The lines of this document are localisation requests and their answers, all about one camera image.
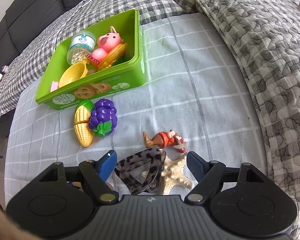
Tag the purple toy grapes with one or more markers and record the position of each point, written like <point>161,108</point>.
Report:
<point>102,115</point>

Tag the yellow toy pot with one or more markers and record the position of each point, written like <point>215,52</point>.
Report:
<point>72,73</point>

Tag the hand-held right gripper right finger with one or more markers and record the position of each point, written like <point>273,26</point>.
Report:
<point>196,166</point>

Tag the light grey grid blanket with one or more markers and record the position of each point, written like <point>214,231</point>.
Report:
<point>190,92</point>

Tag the green plastic box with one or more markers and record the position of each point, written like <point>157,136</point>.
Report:
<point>72,97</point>

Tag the clear cotton swab jar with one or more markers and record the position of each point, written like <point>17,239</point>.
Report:
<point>82,43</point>

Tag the small pink toy figure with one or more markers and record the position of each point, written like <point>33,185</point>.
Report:
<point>5,68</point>

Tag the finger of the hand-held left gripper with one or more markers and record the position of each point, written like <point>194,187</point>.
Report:
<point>71,184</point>

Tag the orange toy pumpkin half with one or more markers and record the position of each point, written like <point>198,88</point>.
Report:
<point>112,56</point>

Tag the translucent spotted hair clip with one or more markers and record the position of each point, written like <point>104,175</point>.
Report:
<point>130,172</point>

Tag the small pink block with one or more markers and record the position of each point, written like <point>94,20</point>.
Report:
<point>54,86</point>

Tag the dark grey sofa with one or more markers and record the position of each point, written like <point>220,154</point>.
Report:
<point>27,10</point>

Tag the small reindeer figurine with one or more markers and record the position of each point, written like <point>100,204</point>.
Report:
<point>162,138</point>

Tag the pink pig toy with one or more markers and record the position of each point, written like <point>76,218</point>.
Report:
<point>106,41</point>

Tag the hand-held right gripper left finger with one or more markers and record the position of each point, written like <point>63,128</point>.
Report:
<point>107,166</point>

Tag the person's left forearm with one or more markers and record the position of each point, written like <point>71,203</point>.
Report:
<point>1,222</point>

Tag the yellow toy corn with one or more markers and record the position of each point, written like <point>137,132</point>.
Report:
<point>82,127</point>

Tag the tan starfish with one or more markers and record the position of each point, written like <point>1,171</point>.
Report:
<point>175,172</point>

